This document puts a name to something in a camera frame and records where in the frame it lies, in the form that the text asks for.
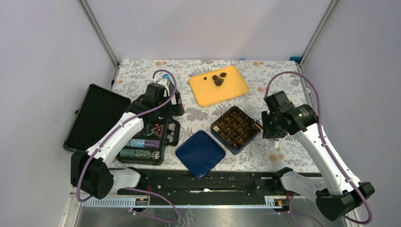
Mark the blue tin with brown insert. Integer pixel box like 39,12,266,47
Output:
211,106,261,155

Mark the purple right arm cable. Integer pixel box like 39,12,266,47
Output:
264,71,374,227

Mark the yellow plastic tray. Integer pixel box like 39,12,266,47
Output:
189,66,249,107

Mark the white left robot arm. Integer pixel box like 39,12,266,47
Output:
70,79,184,199

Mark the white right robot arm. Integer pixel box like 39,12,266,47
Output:
261,91,375,221

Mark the floral table cloth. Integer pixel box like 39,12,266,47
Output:
113,59,317,172

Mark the blue tin lid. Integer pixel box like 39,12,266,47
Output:
175,131,226,179

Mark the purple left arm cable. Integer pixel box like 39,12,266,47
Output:
76,69,181,225

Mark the pile of dark chocolates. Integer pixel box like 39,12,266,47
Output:
212,72,227,87

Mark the blue clamp at corner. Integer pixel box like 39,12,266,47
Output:
289,56,303,64

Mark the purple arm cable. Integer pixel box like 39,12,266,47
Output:
76,69,181,225
264,71,374,227

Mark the grey cable duct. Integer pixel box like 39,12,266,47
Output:
82,196,282,209

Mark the black poker chip case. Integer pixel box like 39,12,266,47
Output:
63,84,180,166

